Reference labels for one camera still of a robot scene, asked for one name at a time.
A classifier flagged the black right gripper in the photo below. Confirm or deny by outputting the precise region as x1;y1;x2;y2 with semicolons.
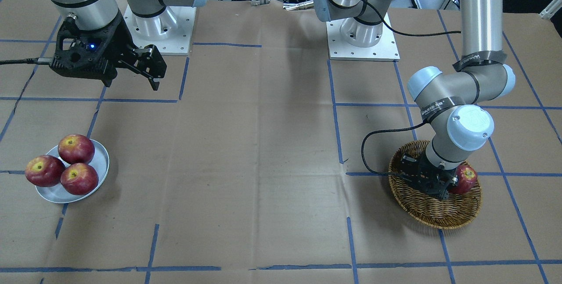
104;12;167;91

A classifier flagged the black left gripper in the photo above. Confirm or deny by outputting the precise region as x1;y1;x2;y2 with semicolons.
413;155;458;200

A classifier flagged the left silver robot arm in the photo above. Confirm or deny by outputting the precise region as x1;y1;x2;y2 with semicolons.
313;0;516;200

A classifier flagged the dark red apple in basket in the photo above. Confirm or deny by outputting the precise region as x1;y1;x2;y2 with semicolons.
448;164;478;195

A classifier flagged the round wicker basket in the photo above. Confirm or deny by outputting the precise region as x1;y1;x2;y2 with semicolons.
388;140;482;230

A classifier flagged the red apple on plate rear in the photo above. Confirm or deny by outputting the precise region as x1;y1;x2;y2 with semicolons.
58;134;95;164

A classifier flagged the red apple on plate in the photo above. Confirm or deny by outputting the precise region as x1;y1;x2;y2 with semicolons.
60;163;99;195
24;155;66;187
58;134;95;164

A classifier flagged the red apple on plate front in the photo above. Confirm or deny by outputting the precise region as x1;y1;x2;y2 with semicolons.
60;163;99;195

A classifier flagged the red apple on plate outer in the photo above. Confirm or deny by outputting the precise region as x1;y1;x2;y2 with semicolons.
24;155;66;187

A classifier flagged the light blue plate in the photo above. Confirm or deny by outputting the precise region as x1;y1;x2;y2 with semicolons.
35;139;110;204

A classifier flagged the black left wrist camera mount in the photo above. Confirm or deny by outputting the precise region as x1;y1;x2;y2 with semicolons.
397;153;420;183

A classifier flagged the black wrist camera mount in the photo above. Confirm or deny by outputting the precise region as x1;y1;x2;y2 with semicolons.
397;153;420;183
49;13;118;87

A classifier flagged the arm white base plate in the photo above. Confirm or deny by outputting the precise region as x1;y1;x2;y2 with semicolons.
124;6;197;56
326;4;400;61

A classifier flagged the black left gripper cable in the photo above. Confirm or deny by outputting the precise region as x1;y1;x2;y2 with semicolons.
361;127;429;176

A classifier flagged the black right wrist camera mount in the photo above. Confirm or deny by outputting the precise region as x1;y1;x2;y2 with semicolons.
49;13;118;87

